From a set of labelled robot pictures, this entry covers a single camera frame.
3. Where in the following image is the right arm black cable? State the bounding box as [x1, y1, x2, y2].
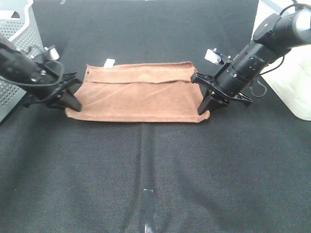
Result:
[249, 0, 304, 98]

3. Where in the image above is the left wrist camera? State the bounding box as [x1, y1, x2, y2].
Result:
[44, 45, 60, 61]

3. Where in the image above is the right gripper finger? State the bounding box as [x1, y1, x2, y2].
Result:
[207, 95, 229, 111]
[197, 89, 210, 115]

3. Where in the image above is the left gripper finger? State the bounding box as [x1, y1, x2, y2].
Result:
[62, 86, 81, 112]

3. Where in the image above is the brown towel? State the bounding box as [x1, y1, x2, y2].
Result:
[65, 61, 210, 123]

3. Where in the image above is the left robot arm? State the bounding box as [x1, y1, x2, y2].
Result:
[0, 35, 82, 112]

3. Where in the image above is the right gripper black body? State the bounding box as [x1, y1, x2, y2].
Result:
[190, 63, 253, 106]

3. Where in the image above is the grey perforated plastic basket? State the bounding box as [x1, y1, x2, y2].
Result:
[0, 0, 45, 123]

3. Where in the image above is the white woven-pattern plastic basket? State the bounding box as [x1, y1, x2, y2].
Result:
[252, 0, 311, 121]

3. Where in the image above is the black table cloth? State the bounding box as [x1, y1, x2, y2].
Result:
[0, 0, 311, 233]

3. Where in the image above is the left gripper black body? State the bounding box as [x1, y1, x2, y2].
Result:
[23, 61, 82, 109]

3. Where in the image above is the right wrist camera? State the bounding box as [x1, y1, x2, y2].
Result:
[204, 48, 222, 64]

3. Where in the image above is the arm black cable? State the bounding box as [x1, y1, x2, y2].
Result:
[0, 46, 66, 102]
[249, 0, 304, 98]

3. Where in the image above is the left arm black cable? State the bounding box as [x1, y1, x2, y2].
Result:
[0, 46, 66, 102]

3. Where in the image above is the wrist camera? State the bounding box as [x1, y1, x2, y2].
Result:
[204, 48, 222, 64]
[44, 45, 60, 61]

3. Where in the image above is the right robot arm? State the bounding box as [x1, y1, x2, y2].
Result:
[191, 3, 311, 115]

